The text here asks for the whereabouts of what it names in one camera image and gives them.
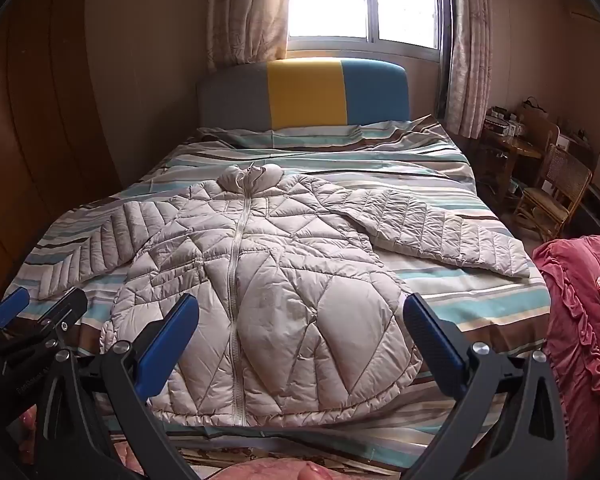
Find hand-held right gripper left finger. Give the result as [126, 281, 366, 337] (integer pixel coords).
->
[32, 294, 201, 480]

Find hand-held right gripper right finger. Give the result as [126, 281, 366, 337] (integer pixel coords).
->
[402, 292, 568, 480]

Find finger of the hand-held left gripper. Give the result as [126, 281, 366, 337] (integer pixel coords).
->
[0, 287, 31, 331]
[36, 287, 89, 342]

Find beige quilted puffer jacket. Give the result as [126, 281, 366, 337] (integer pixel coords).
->
[34, 164, 532, 428]

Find person's left hand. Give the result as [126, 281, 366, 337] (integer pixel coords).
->
[20, 405, 38, 461]

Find striped bedspread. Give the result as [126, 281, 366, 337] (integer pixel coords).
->
[22, 115, 551, 476]

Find pink ruffled blanket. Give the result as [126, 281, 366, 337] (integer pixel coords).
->
[532, 225, 600, 480]

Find person's bare foot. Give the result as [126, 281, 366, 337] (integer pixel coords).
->
[220, 461, 331, 480]

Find rattan chair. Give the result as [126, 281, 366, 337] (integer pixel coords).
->
[512, 144, 593, 243]

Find wooden side table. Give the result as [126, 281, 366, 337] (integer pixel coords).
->
[477, 125, 543, 201]

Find small clutter on table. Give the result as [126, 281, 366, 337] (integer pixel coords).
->
[485, 106, 526, 136]

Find brown paper bag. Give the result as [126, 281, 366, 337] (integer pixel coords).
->
[517, 97, 561, 153]

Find white box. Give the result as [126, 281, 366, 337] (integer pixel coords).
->
[557, 132, 593, 161]

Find grey yellow blue headboard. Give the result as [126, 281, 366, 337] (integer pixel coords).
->
[196, 58, 411, 131]

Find beige patterned curtain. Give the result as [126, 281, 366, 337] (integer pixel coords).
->
[206, 0, 291, 73]
[445, 0, 496, 141]

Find window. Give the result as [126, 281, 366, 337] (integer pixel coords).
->
[285, 0, 443, 51]

